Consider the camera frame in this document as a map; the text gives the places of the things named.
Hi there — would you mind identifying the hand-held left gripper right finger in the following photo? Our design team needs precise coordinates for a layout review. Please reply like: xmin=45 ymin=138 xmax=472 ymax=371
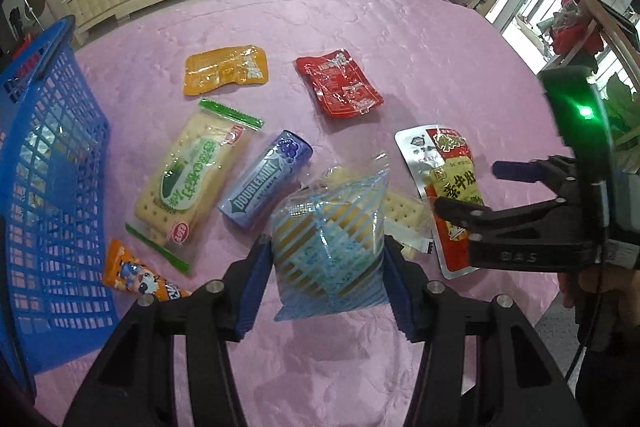
xmin=382 ymin=234 xmax=588 ymax=427

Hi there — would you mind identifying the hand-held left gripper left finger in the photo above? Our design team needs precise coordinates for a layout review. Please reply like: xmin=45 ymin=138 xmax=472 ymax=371
xmin=62 ymin=234 xmax=273 ymax=427

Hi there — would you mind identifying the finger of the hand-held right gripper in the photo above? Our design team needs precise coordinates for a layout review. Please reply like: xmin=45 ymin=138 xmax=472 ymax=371
xmin=492 ymin=155 xmax=583 ymax=200
xmin=434 ymin=189 xmax=603 ymax=240

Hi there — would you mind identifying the white and red snack packet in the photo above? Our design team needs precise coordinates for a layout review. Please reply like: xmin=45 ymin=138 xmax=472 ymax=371
xmin=394 ymin=124 xmax=488 ymax=280

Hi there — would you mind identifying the small clear cracker packet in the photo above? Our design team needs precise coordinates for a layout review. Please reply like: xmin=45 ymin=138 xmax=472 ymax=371
xmin=382 ymin=192 xmax=436 ymax=260

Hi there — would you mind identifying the blue striped clear snack bag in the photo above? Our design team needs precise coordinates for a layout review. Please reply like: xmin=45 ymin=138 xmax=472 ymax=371
xmin=270 ymin=151 xmax=392 ymax=322

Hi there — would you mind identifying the purple chewing gum box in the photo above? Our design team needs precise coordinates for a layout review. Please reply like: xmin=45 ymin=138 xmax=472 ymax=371
xmin=218 ymin=130 xmax=314 ymax=228

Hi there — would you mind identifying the orange cartoon snack packet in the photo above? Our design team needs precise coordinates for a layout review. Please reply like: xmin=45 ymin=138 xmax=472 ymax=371
xmin=101 ymin=239 xmax=193 ymax=305

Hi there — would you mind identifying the blue plastic mesh basket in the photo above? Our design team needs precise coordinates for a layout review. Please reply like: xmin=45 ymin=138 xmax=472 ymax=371
xmin=0 ymin=16 xmax=121 ymax=375

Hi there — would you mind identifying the person's right forearm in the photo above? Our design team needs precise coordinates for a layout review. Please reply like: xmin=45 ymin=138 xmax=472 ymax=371
xmin=574 ymin=302 xmax=640 ymax=427

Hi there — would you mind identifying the person's right hand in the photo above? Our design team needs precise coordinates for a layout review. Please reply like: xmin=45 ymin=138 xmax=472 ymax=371
xmin=560 ymin=267 xmax=608 ymax=309

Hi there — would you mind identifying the green-edged cracker packet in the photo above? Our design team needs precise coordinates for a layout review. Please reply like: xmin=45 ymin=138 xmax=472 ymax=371
xmin=125 ymin=98 xmax=264 ymax=278

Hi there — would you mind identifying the pink quilted tablecloth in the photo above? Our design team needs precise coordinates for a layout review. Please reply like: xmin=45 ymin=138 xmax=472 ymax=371
xmin=70 ymin=0 xmax=568 ymax=427

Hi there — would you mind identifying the yellow snack packet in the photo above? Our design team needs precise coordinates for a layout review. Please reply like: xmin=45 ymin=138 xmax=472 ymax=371
xmin=182 ymin=46 xmax=269 ymax=96

